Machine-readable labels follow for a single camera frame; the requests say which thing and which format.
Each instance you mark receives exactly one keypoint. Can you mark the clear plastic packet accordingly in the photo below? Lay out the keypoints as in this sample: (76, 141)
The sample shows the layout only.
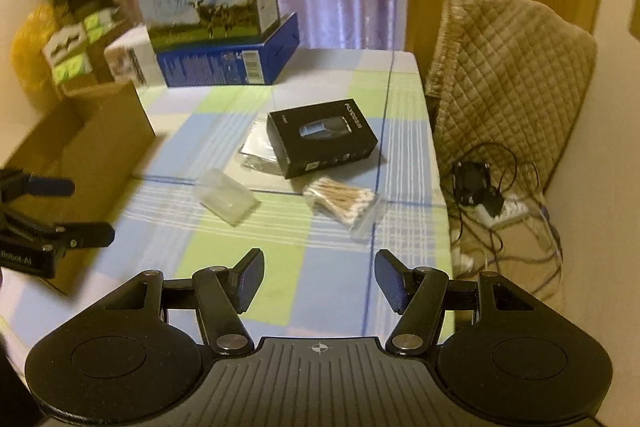
(257, 151)

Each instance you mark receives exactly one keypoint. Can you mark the black small product box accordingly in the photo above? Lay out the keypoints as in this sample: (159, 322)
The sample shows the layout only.
(315, 137)

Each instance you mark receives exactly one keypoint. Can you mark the quilted beige chair cover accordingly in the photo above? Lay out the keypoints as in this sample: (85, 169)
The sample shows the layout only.
(508, 77)

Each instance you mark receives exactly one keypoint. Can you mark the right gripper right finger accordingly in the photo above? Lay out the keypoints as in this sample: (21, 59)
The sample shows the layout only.
(418, 296)

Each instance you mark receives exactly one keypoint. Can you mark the yellow plastic bag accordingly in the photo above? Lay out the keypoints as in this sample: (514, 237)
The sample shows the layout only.
(29, 64)

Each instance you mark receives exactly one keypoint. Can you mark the cotton swab pack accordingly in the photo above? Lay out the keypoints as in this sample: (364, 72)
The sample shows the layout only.
(358, 209)

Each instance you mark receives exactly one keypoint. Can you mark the cardboard box of tissues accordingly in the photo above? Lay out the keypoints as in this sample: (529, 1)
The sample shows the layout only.
(76, 53)

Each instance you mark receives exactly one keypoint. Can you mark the brown cardboard box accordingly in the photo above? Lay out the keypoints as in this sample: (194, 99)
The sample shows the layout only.
(95, 137)

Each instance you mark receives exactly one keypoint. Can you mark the checked tablecloth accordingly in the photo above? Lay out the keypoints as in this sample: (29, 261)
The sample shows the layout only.
(318, 278)

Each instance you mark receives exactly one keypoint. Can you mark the clear plastic cup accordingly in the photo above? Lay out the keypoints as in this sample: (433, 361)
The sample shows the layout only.
(224, 197)

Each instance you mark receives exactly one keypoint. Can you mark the blue flat box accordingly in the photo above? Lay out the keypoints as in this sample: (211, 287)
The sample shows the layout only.
(255, 64)

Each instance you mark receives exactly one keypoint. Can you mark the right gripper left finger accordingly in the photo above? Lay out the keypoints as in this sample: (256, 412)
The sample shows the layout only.
(223, 295)

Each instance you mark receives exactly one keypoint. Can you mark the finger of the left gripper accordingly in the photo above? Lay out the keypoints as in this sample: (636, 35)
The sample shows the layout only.
(75, 234)
(17, 182)

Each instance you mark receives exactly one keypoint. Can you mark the white beige product box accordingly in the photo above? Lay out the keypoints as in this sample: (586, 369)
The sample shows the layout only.
(131, 57)

